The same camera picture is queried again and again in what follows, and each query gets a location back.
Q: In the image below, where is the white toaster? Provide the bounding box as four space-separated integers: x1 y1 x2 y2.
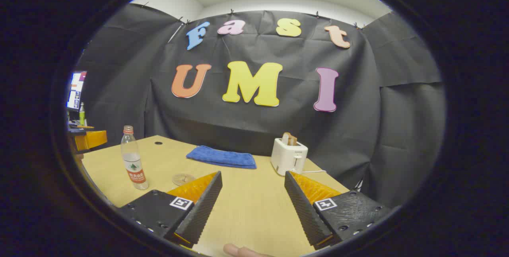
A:
271 138 309 176

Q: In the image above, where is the round wooden coaster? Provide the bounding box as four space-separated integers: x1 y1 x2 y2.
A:
172 173 196 186

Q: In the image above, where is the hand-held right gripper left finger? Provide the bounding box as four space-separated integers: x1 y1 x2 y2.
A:
119 171 223 249

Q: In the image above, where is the clear plastic water bottle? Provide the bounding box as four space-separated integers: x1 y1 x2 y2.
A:
120 125 150 190

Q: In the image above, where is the blue folded towel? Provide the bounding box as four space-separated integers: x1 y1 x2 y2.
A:
186 145 257 169

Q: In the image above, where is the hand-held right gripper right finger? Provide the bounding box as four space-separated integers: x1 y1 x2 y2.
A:
284 171 392 250

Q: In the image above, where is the black backdrop cloth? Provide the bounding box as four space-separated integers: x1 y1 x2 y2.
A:
78 2 446 210

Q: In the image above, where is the computer monitor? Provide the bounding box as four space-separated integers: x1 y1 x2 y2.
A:
66 71 87 112

